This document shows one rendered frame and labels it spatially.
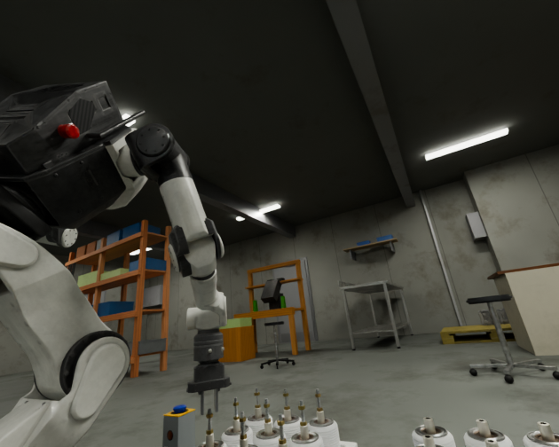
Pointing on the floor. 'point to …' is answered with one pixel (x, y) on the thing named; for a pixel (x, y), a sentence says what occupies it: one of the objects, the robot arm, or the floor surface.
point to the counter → (542, 307)
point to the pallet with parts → (478, 330)
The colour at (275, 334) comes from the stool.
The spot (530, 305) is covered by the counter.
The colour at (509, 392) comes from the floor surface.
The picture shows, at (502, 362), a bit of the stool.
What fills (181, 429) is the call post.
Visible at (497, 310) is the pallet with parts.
